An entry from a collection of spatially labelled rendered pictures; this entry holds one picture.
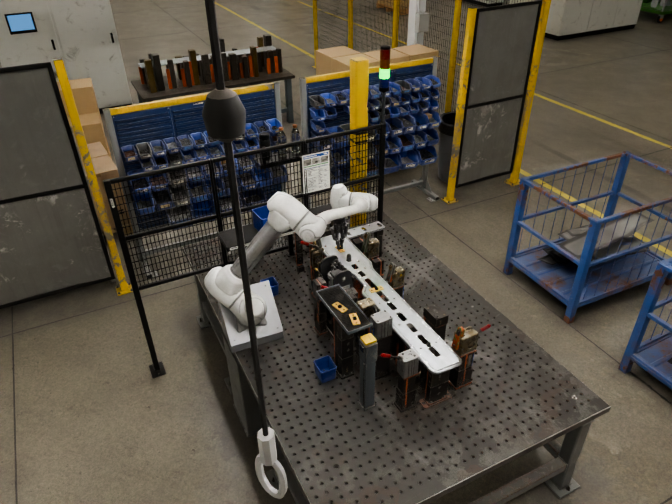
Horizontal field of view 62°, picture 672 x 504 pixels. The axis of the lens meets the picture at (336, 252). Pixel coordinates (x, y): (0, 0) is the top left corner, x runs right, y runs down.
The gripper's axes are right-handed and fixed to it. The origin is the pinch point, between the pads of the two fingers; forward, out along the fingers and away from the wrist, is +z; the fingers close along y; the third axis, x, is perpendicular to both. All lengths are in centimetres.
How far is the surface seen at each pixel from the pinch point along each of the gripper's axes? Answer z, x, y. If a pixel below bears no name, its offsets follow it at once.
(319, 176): -21, 54, 12
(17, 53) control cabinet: -1, 647, -174
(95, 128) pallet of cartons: 35, 392, -110
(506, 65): -34, 166, 273
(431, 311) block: 2, -81, 15
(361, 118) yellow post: -56, 58, 47
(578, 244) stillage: 56, -16, 208
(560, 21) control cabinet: 71, 648, 858
